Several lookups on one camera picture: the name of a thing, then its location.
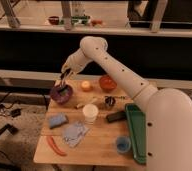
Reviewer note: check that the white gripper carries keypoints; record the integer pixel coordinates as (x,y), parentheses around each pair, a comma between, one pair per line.
(70,67)

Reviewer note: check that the green brush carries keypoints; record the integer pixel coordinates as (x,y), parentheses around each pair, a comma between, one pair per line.
(62,86)

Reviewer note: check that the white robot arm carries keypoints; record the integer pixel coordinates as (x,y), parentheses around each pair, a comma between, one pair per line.
(168,111)

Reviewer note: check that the purple bowl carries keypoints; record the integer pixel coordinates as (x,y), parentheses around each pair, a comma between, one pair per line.
(61,98)

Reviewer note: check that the orange bowl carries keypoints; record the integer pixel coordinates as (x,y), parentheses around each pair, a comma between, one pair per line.
(106,83)

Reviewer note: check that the dark red background bowl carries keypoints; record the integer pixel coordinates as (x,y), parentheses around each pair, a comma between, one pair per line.
(53,20)

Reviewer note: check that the orange round fruit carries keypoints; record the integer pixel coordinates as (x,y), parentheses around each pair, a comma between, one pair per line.
(86,86)

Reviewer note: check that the yellow banana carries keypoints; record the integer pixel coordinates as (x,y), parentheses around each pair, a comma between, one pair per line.
(82,104)

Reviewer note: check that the white paper cup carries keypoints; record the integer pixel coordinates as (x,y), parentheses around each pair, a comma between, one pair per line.
(90,112)

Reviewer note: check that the blue sponge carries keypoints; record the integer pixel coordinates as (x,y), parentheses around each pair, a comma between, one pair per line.
(57,120)

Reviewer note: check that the green background object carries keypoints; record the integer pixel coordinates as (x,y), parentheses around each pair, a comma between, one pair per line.
(80,20)

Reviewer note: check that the wooden table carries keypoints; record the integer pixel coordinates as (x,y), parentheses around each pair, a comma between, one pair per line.
(98,145)

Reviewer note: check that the light blue cloth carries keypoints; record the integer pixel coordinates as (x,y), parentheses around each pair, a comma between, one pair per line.
(74,133)

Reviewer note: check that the orange background object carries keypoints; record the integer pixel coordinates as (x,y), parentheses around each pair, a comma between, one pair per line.
(96,22)

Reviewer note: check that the black rectangular block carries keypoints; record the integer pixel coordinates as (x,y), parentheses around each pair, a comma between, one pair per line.
(117,116)

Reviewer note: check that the red chili pepper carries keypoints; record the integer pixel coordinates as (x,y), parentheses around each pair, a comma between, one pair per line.
(54,147)

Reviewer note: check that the green plastic tray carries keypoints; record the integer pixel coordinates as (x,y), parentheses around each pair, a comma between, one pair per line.
(137,130)

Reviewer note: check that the blue plastic cup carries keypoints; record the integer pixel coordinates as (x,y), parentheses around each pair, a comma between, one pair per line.
(123,144)

